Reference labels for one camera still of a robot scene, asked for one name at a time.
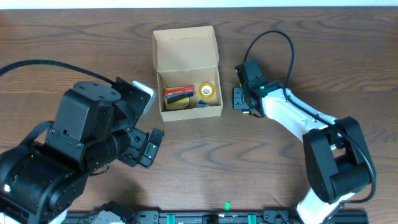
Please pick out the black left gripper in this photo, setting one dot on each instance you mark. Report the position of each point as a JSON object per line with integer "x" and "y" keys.
{"x": 140, "y": 148}

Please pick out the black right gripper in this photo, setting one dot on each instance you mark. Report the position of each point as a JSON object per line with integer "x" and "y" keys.
{"x": 237, "y": 98}

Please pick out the yellow adhesive tape roll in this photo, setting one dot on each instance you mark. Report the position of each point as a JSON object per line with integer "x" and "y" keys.
{"x": 206, "y": 91}

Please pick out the white blue staples box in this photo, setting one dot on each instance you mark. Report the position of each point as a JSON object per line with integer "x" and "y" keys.
{"x": 202, "y": 104}

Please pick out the red black stapler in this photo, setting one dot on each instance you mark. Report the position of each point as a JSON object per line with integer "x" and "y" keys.
{"x": 177, "y": 94}

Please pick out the cardboard box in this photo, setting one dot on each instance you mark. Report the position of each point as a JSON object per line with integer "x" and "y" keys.
{"x": 187, "y": 57}

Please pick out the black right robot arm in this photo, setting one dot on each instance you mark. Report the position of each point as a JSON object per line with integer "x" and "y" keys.
{"x": 337, "y": 159}

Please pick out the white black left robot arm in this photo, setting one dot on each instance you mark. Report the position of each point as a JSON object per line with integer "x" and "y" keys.
{"x": 94, "y": 126}

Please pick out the yellow sticky note pad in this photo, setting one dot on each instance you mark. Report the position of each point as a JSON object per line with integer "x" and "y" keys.
{"x": 177, "y": 105}

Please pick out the small green clip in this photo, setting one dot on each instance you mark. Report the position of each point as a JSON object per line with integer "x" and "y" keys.
{"x": 227, "y": 206}

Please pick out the black mounting rail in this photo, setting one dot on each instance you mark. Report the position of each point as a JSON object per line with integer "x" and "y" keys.
{"x": 155, "y": 217}

